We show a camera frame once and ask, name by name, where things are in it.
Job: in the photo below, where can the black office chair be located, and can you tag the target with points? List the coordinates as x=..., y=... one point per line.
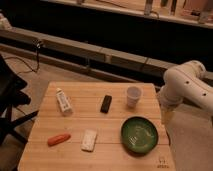
x=11, y=95

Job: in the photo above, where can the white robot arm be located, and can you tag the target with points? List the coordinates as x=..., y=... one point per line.
x=184, y=81

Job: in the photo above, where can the white rectangular sponge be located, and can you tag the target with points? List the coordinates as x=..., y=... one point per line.
x=89, y=139

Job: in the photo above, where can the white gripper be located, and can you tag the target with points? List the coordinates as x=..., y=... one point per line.
x=166, y=115

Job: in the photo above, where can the black rectangular block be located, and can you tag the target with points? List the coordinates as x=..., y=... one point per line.
x=106, y=104

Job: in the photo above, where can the orange carrot toy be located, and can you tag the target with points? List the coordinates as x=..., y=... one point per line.
x=58, y=139

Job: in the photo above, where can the white bottle with label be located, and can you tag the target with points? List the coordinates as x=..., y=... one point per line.
x=63, y=102

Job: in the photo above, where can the green ceramic bowl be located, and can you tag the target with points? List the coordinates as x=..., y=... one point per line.
x=139, y=135

